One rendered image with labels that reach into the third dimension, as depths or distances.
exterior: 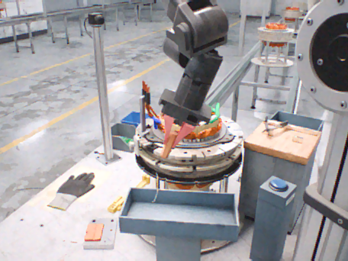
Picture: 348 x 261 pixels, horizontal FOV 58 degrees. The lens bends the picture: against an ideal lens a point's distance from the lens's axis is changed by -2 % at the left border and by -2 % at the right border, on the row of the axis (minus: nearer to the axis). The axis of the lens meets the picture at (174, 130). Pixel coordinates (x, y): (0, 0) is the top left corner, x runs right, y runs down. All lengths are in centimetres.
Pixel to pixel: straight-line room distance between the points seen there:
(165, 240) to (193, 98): 32
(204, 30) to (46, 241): 82
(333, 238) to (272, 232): 32
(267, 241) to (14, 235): 77
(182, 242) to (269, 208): 26
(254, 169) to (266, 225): 20
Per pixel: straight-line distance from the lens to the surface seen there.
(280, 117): 127
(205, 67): 57
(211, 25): 54
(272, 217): 89
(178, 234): 70
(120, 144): 151
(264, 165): 102
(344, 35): 45
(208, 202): 78
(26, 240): 114
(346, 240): 62
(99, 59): 129
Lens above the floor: 151
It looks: 26 degrees down
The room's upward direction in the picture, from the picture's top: straight up
